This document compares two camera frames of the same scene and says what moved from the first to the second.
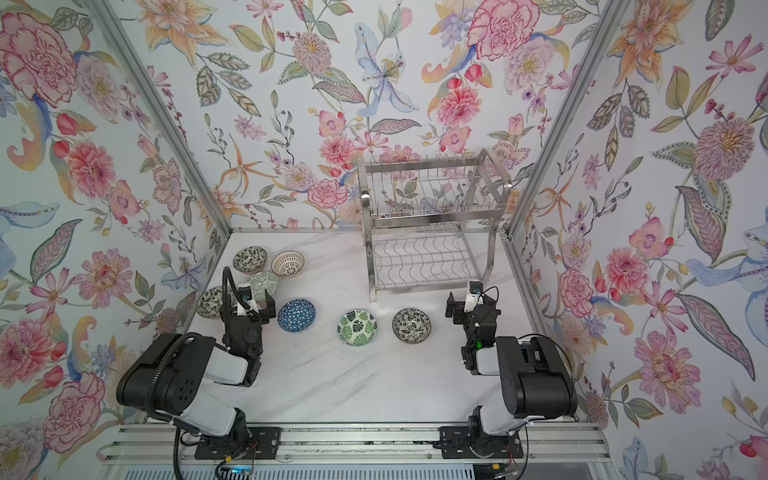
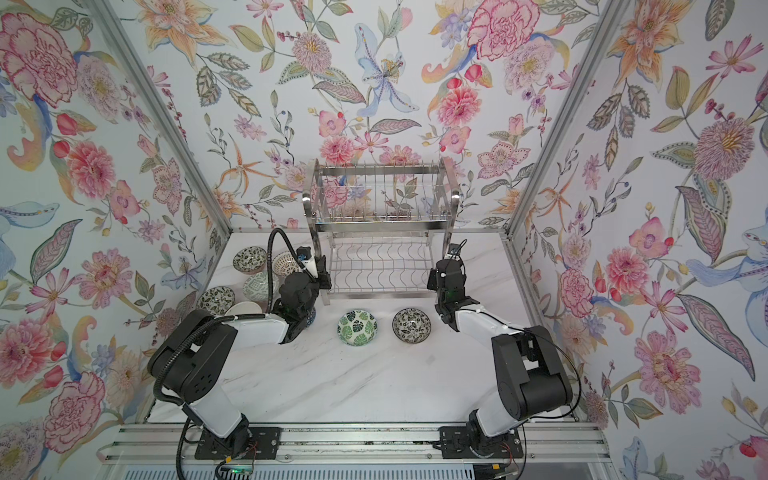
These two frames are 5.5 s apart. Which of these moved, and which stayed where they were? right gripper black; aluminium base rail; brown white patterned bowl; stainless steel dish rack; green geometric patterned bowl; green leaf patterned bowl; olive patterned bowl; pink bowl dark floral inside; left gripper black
Moved: right gripper black; stainless steel dish rack; left gripper black
Stayed: green geometric patterned bowl; brown white patterned bowl; aluminium base rail; green leaf patterned bowl; pink bowl dark floral inside; olive patterned bowl
